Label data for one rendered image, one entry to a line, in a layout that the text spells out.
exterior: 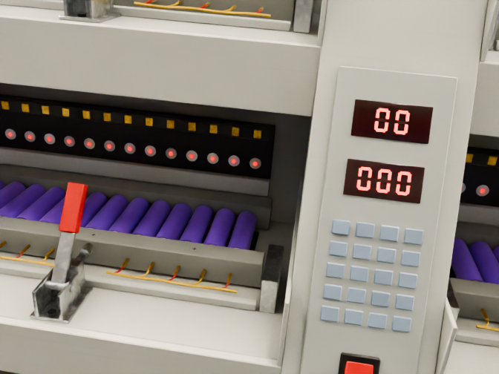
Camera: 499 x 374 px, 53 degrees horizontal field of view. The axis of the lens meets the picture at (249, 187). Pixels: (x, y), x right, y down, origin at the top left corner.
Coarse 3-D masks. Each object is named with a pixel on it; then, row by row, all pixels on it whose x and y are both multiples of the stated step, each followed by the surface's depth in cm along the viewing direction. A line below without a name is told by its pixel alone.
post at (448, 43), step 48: (336, 0) 31; (384, 0) 30; (432, 0) 30; (480, 0) 30; (336, 48) 31; (384, 48) 31; (432, 48) 30; (480, 48) 30; (432, 288) 31; (288, 336) 32; (432, 336) 31
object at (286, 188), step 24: (24, 96) 54; (48, 96) 54; (72, 96) 53; (96, 96) 53; (120, 96) 53; (240, 120) 52; (264, 120) 51; (288, 120) 51; (288, 144) 51; (480, 144) 49; (288, 168) 51; (288, 192) 52; (288, 216) 52
